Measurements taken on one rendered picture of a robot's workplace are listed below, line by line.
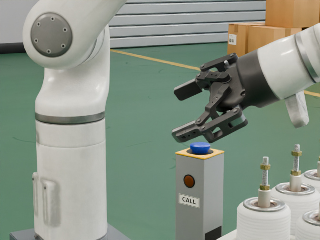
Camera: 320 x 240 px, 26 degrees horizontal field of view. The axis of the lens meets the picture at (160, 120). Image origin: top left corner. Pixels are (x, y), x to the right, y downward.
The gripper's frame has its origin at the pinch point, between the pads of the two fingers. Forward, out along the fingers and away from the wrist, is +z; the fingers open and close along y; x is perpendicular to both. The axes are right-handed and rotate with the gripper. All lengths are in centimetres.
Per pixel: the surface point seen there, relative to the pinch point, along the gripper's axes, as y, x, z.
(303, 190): -18.6, 41.3, -2.9
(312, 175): -27, 47, -3
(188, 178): -20.6, 29.6, 15.8
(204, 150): -24.4, 27.6, 11.1
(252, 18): -524, 298, 104
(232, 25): -364, 202, 83
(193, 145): -25.3, 26.1, 12.8
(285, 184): -21.2, 40.7, 0.3
